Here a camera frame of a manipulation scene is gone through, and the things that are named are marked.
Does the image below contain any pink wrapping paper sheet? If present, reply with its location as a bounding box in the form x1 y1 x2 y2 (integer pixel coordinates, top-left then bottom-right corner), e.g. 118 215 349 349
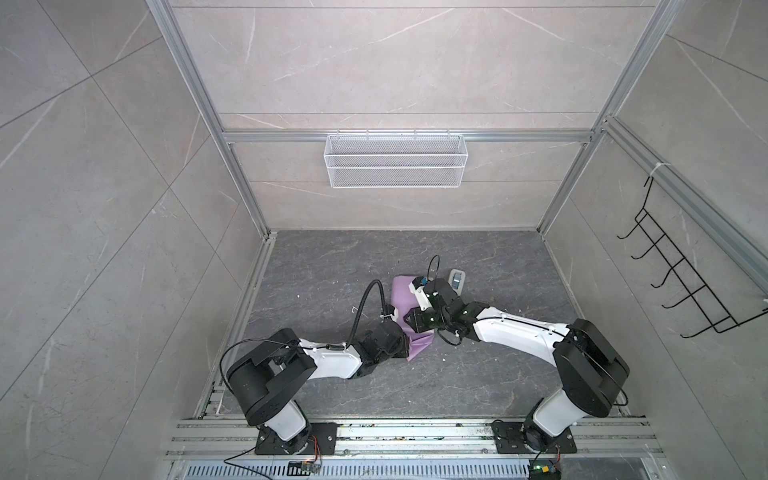
391 276 435 361

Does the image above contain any grey tape dispenser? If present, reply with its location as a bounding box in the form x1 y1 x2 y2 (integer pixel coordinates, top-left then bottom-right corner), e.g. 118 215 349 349
449 269 466 295

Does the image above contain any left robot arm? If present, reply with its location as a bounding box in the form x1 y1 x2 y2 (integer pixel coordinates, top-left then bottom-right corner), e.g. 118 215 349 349
223 319 410 451

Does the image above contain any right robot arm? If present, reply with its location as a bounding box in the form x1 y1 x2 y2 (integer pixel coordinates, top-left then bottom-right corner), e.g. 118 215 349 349
404 277 630 441

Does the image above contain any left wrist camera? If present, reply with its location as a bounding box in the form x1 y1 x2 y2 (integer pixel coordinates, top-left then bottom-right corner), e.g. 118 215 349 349
380 304 398 322

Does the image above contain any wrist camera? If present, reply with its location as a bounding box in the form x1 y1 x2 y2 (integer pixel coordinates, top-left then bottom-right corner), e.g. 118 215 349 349
380 304 398 322
409 281 432 311

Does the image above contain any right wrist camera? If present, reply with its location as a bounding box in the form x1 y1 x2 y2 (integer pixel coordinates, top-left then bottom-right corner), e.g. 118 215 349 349
409 281 432 311

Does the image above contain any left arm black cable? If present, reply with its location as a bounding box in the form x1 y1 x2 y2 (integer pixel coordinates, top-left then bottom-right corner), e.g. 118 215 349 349
346 279 388 349

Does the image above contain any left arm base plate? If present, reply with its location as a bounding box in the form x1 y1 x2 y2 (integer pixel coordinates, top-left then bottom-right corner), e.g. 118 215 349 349
255 422 339 456

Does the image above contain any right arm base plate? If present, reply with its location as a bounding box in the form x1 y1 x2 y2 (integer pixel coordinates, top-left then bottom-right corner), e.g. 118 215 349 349
490 420 577 454

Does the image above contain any white wire mesh basket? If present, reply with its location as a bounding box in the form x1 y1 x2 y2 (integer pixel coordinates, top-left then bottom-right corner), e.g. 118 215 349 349
323 133 469 189

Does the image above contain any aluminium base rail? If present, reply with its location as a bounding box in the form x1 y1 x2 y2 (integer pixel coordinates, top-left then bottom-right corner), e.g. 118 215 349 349
162 416 675 479

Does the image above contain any black wire hook rack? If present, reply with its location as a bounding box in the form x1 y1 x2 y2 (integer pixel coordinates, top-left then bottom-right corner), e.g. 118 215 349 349
616 176 767 339

